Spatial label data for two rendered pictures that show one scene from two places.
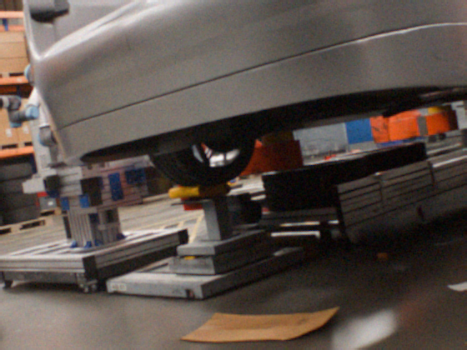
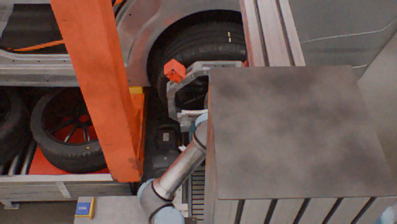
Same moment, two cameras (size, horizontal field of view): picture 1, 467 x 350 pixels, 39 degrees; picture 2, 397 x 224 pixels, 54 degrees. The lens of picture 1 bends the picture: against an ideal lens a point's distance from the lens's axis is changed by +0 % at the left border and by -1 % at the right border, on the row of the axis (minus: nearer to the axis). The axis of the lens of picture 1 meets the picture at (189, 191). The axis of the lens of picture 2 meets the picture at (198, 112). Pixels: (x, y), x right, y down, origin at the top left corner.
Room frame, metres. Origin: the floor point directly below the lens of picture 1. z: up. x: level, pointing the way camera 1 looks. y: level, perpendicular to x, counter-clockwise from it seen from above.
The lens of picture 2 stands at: (4.85, 0.79, 2.51)
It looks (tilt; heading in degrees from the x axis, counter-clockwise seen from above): 52 degrees down; 219
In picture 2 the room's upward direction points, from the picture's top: straight up
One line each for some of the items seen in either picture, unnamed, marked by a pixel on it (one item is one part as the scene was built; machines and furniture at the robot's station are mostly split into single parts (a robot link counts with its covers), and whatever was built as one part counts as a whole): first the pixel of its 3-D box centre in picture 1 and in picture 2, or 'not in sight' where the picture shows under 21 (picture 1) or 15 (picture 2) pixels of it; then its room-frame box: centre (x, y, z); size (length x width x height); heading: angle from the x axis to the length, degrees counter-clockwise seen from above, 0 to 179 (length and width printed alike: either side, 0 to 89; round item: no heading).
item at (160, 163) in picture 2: (241, 222); (167, 152); (3.89, -0.26, 0.26); 0.42 x 0.18 x 0.35; 41
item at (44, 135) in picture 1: (44, 104); not in sight; (4.20, 0.81, 1.19); 0.15 x 0.12 x 0.55; 55
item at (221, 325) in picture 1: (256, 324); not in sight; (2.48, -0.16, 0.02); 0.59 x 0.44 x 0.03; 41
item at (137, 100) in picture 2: (257, 144); (130, 105); (3.98, -0.45, 0.69); 0.52 x 0.17 x 0.35; 41
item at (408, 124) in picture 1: (420, 114); not in sight; (5.23, -1.92, 0.69); 0.52 x 0.17 x 0.35; 41
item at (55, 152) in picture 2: (315, 182); (86, 122); (4.13, -0.79, 0.39); 0.66 x 0.66 x 0.24
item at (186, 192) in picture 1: (187, 192); not in sight; (3.56, 0.02, 0.51); 0.29 x 0.06 x 0.06; 41
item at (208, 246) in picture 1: (218, 221); not in sight; (3.59, -0.12, 0.32); 0.40 x 0.30 x 0.28; 131
